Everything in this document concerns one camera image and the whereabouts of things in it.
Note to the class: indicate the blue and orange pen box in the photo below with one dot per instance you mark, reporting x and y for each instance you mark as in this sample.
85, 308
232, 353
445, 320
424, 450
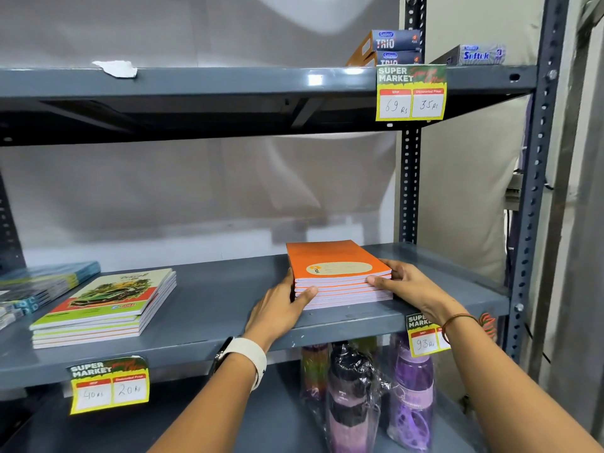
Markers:
394, 40
396, 58

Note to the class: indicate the torn white paper label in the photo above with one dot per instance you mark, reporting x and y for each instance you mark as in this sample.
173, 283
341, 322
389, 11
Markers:
117, 68

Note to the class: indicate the person's left thumb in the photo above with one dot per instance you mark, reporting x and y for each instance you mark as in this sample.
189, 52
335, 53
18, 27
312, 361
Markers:
302, 299

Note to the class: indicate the grey electrical box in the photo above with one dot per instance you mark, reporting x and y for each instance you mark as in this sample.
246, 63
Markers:
513, 193

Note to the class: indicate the grey metal shelf rack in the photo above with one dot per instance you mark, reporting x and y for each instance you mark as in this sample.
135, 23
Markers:
188, 82

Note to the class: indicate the stack of blue notebooks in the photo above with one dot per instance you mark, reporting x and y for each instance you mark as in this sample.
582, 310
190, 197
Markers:
47, 278

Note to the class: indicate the person's right hand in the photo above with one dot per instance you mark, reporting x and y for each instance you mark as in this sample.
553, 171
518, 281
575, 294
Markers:
415, 290

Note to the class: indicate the person's right thumb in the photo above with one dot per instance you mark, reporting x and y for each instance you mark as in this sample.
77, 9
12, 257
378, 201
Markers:
383, 283

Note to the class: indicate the person's left forearm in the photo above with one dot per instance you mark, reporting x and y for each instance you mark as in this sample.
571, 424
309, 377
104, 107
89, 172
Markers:
212, 410

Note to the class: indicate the person's left hand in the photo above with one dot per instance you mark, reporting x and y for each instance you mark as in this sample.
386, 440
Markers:
271, 313

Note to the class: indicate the multicoloured plastic bottle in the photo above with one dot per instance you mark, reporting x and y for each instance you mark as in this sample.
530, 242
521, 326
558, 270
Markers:
314, 370

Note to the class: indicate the grey pen box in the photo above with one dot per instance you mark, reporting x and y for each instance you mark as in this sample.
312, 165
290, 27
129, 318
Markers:
476, 55

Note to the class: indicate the yellow green price tag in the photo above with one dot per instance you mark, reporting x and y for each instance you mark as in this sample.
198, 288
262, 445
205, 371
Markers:
422, 339
410, 96
109, 386

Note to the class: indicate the white smartwatch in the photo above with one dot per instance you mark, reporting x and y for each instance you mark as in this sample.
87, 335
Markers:
247, 351

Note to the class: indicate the purple plastic bottle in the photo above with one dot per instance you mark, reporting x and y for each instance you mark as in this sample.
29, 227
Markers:
414, 396

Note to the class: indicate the person's right forearm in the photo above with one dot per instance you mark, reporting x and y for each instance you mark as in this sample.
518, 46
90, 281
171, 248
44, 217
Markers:
509, 396

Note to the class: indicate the black and pink wrapped bottle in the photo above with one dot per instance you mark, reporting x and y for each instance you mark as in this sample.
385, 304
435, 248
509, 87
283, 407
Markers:
351, 400

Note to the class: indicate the stack of orange notebooks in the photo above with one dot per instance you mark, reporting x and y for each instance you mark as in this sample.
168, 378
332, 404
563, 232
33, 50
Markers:
330, 259

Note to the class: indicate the stack of car print notebooks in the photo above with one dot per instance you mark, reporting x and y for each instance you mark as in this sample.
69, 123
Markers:
113, 297

